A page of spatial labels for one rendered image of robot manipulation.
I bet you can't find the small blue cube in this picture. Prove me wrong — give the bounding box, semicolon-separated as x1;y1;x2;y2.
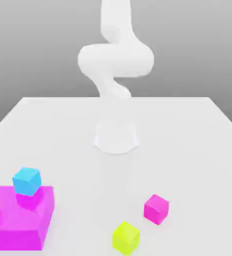
12;167;42;197

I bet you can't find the large magenta box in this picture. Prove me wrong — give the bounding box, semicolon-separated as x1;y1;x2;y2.
0;185;55;252

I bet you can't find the small magenta cube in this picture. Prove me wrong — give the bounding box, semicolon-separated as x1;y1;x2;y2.
15;186;45;212

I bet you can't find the small pink cube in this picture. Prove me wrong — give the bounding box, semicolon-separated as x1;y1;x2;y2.
143;194;170;226

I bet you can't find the small yellow-green cube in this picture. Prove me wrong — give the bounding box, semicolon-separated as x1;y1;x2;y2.
112;220;141;256

